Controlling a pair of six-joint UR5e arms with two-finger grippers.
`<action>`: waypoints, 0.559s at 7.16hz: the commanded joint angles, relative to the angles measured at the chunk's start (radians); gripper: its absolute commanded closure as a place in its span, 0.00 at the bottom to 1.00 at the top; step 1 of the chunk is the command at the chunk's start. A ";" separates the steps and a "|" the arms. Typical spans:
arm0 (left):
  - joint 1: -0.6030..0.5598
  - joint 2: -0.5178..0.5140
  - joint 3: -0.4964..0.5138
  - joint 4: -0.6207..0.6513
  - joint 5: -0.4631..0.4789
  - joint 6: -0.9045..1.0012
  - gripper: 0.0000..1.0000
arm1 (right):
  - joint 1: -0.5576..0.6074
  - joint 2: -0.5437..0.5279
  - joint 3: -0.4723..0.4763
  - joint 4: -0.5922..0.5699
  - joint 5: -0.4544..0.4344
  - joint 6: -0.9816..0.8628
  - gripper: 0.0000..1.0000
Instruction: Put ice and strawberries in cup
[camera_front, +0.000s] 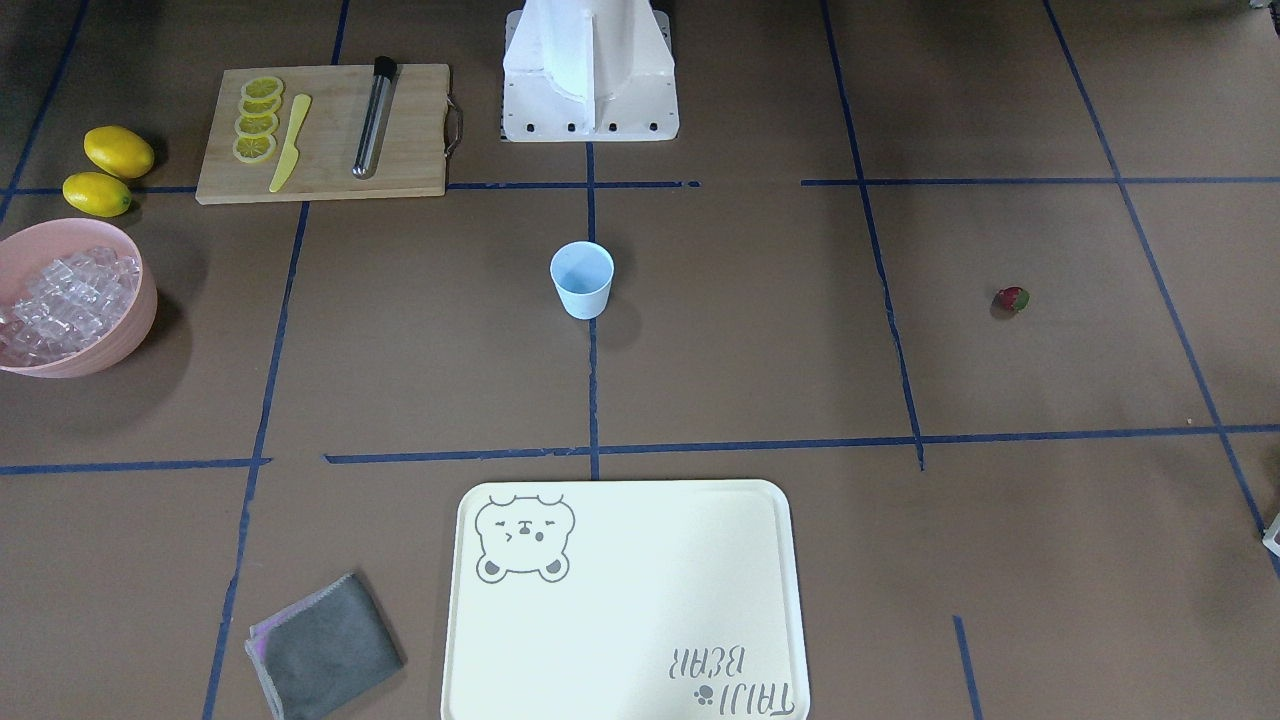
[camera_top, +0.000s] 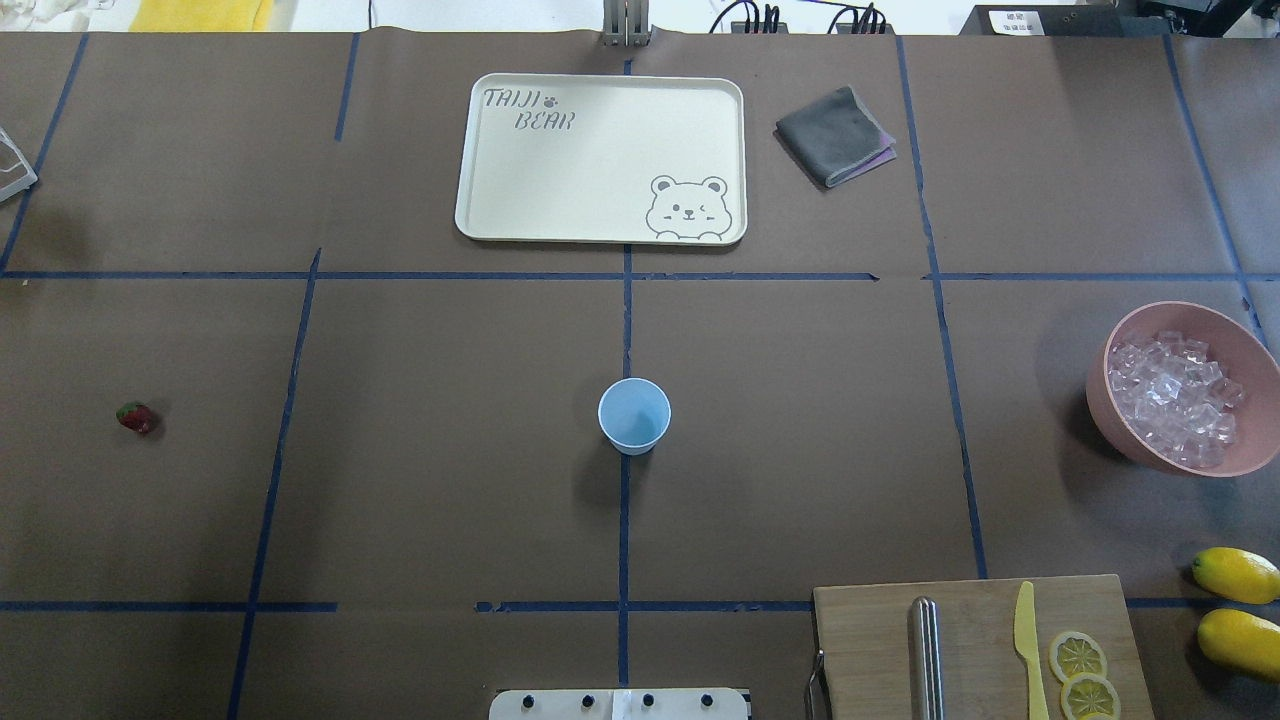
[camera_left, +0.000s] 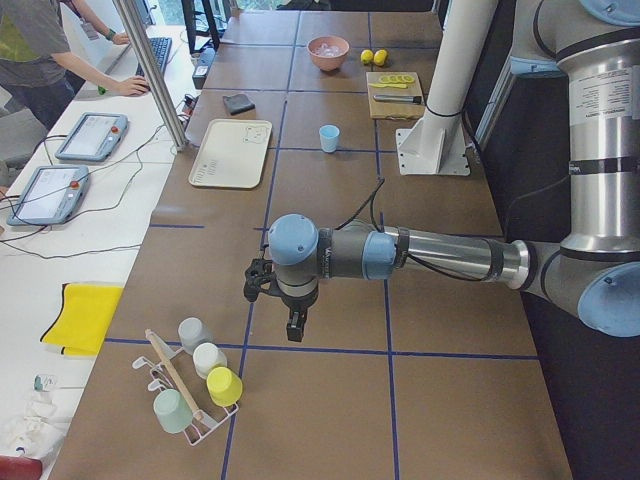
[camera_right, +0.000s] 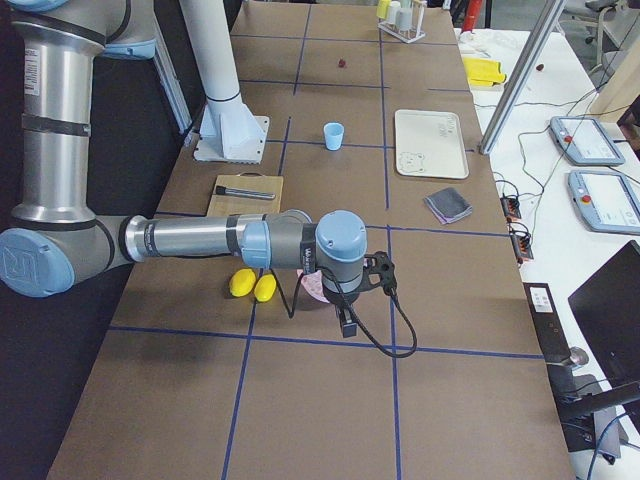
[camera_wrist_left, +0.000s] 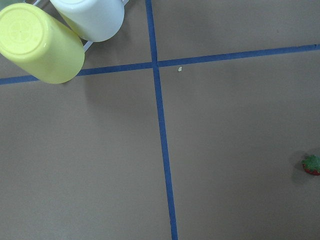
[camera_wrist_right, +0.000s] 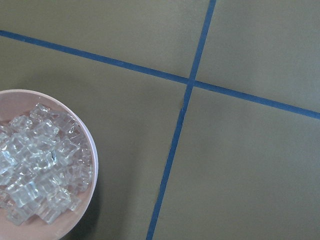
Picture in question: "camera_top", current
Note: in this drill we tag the clear ice cubes pile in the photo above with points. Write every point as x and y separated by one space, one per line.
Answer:
1176 396

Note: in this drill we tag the light blue plastic cup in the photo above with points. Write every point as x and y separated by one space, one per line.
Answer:
634 414

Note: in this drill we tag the cream bear serving tray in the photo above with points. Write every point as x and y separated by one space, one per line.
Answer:
604 159

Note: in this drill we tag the grey folded cloth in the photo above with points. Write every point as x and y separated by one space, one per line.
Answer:
835 138

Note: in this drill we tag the black power strip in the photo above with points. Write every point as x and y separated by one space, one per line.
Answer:
800 18

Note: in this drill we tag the wooden cutting board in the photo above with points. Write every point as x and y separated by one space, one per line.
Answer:
864 633

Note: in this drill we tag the yellow plastic knife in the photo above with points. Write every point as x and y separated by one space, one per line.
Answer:
1025 638

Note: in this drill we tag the red strawberry on table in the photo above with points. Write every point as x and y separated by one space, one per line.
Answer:
138 417

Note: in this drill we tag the lemon slices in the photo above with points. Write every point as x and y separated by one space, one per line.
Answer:
1080 665

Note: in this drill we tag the yellow cloth on desk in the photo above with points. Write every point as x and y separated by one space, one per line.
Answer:
202 16

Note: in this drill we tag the pink bowl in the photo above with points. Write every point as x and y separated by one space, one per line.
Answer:
1250 363

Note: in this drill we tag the yellow lemon right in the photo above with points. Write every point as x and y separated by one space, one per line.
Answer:
1237 575

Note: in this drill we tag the yellow lemon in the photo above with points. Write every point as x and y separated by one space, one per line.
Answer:
1240 642
1237 575

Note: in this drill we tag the yellow lemon left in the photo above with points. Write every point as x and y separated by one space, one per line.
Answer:
1240 642

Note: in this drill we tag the aluminium frame post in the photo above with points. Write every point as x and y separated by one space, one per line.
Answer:
626 23

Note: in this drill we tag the steel handled knife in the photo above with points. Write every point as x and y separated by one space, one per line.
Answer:
926 659

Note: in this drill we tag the white wire cup rack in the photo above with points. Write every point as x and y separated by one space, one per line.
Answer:
17 174

